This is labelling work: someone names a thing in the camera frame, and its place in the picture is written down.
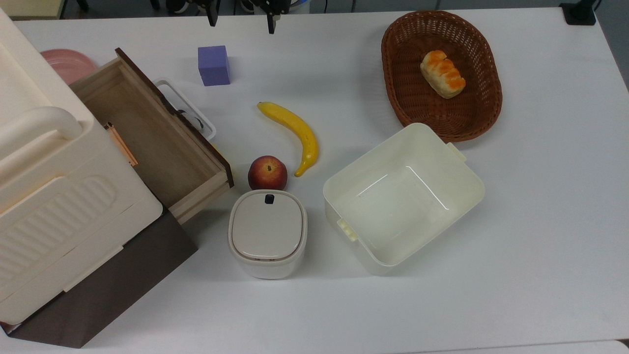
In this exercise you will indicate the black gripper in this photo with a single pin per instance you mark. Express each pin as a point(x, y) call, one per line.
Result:
point(275, 6)

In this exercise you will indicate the yellow toy banana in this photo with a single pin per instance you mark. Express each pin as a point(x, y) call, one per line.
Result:
point(295, 125)

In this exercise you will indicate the red toy apple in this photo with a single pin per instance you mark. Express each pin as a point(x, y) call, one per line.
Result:
point(268, 173)

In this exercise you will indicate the toy bread loaf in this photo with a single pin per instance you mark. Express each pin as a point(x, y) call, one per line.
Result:
point(442, 73)

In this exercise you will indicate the cream toy cabinet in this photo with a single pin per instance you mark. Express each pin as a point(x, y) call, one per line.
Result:
point(49, 196)

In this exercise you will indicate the purple cube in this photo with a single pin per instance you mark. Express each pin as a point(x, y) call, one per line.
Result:
point(214, 66)

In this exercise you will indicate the pink plate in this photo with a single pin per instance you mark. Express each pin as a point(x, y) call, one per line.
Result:
point(69, 64)

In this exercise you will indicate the brown wicker basket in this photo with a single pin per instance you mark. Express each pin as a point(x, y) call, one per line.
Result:
point(417, 108)

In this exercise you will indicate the cream desktop trash can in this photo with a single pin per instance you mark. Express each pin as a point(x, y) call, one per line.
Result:
point(268, 231)

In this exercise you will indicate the cream plastic bin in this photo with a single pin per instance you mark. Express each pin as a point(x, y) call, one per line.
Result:
point(403, 206)

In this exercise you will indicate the dark brown wooden cabinet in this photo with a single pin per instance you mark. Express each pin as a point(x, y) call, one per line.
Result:
point(123, 280)

